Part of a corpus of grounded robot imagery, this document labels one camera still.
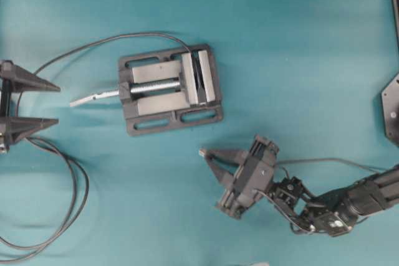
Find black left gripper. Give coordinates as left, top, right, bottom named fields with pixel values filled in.
left=1, top=60, right=60, bottom=153

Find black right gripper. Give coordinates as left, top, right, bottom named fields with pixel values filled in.
left=206, top=135, right=279, bottom=219

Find black USB cable with plug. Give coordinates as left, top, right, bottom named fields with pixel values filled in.
left=198, top=148, right=393, bottom=173

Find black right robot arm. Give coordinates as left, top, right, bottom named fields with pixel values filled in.
left=199, top=135, right=398, bottom=237

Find black metal bench vise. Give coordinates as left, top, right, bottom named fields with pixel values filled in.
left=70, top=44, right=223, bottom=136

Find black cable with female connector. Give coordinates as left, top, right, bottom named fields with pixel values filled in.
left=0, top=31, right=191, bottom=264

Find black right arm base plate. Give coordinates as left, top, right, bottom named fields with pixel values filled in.
left=381, top=74, right=399, bottom=146

